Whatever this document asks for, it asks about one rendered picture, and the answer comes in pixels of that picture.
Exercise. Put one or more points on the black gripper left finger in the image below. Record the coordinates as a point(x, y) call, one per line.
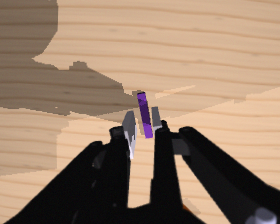
point(61, 199)

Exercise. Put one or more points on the purple rod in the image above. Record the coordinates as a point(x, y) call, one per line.
point(145, 115)

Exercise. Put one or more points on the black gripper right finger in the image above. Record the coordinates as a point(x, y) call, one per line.
point(241, 196)

